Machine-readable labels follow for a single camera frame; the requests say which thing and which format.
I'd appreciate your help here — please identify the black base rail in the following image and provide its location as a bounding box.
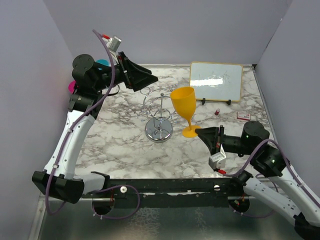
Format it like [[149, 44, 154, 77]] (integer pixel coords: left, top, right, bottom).
[[83, 171, 252, 209]]

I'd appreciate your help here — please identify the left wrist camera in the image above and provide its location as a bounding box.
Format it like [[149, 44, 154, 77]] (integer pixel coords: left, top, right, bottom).
[[102, 34, 122, 53]]

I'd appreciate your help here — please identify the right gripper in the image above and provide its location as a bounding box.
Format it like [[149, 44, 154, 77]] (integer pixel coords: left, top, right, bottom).
[[194, 124, 256, 156]]

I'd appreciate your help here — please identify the pink wine glass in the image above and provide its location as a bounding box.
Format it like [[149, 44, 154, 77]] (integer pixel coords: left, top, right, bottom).
[[68, 80, 76, 94]]

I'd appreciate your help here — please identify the red white eraser card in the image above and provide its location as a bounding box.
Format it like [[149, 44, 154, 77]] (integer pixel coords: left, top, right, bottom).
[[237, 112, 251, 121]]

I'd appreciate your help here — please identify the yellow wine glass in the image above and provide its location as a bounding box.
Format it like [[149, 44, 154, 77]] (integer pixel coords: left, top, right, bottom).
[[170, 86, 201, 138]]

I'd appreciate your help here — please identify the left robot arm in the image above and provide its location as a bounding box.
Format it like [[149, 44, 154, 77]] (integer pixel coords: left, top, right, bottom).
[[32, 52, 158, 204]]

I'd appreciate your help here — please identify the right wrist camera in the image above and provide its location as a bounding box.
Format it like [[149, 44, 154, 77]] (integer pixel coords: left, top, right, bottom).
[[208, 145, 227, 172]]

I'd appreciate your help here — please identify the chrome wine glass rack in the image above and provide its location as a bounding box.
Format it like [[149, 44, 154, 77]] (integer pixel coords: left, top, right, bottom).
[[138, 85, 176, 143]]

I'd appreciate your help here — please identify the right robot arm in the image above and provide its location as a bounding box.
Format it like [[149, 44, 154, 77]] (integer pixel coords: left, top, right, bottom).
[[195, 120, 320, 240]]

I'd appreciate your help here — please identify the red whiteboard marker cap bottle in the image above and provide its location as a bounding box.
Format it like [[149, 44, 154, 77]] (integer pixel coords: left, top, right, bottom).
[[214, 108, 220, 116]]

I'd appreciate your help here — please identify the yellow framed whiteboard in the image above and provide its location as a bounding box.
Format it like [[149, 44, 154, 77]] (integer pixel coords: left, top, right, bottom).
[[189, 61, 244, 102]]

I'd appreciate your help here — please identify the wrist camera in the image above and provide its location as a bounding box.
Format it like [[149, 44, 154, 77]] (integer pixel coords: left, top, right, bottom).
[[102, 34, 122, 53], [208, 145, 227, 172]]

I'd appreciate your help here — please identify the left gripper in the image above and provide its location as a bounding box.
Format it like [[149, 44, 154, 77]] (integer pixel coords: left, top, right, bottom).
[[93, 51, 159, 92]]

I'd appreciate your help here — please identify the blue wine glass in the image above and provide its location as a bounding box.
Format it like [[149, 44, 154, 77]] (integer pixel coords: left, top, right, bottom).
[[95, 59, 111, 67]]

